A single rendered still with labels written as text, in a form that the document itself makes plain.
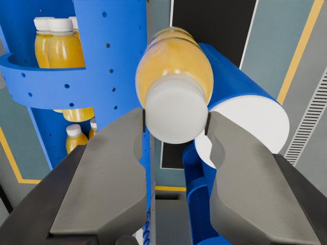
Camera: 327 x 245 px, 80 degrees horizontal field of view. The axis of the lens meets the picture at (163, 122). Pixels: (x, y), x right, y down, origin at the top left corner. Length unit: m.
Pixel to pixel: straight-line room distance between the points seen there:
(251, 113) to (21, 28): 0.59
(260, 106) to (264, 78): 1.19
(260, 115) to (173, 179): 1.71
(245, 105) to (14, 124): 2.03
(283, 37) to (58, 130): 1.56
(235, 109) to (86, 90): 0.39
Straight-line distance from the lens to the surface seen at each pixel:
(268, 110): 0.62
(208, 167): 1.49
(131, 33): 0.37
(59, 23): 0.41
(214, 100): 0.59
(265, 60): 1.73
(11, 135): 2.35
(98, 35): 0.33
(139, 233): 1.20
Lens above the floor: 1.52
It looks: 60 degrees down
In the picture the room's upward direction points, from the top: 179 degrees counter-clockwise
